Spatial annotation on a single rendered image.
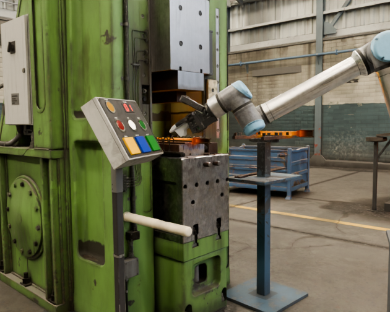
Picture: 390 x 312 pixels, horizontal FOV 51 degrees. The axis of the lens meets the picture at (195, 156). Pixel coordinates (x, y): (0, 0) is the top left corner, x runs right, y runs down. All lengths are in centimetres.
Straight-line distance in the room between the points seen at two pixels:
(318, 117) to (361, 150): 125
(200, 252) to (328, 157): 799
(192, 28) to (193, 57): 15
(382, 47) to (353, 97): 819
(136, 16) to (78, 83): 51
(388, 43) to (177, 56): 102
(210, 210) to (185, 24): 101
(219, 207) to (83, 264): 83
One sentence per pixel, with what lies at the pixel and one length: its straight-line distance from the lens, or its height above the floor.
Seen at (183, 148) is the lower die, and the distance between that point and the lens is 217.
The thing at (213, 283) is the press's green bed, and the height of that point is 16.
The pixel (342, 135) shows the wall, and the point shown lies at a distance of 992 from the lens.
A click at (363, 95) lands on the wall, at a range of 977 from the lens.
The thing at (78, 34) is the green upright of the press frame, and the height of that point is 159.
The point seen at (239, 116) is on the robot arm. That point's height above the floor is 112.
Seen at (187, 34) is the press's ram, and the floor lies 156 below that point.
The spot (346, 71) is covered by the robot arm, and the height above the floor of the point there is 130.
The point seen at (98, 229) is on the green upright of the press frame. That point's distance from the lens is 235.
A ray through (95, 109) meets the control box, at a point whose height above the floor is 115.
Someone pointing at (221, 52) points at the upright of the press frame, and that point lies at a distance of 267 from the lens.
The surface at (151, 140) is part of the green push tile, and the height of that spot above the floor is 102.
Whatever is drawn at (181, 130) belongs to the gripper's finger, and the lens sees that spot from 174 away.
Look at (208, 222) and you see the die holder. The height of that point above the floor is 54.
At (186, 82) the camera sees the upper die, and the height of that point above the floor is 131.
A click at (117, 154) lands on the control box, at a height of 98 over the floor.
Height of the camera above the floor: 110
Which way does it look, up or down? 5 degrees down
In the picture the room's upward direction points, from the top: 1 degrees counter-clockwise
